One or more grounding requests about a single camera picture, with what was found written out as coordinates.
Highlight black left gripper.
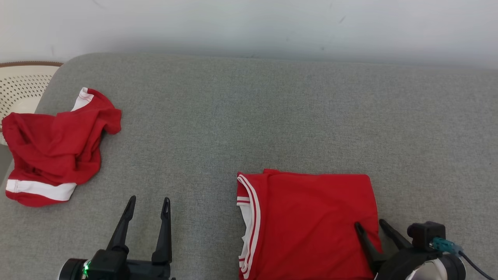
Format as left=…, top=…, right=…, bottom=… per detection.
left=84, top=195, right=175, bottom=280

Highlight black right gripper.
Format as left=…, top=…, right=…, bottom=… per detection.
left=354, top=219, right=448, bottom=280

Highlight red Bulls jersey white sleeves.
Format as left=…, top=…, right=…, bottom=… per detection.
left=236, top=168, right=382, bottom=280

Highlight red shorts with white stripe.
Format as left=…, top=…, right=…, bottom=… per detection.
left=2, top=87, right=122, bottom=207

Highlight cream perforated laundry basket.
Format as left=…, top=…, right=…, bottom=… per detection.
left=0, top=61, right=63, bottom=146

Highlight teal cable connector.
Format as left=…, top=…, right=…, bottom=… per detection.
left=430, top=236, right=463, bottom=255

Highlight thin black camera cable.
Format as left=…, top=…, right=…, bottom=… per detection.
left=457, top=251, right=496, bottom=280

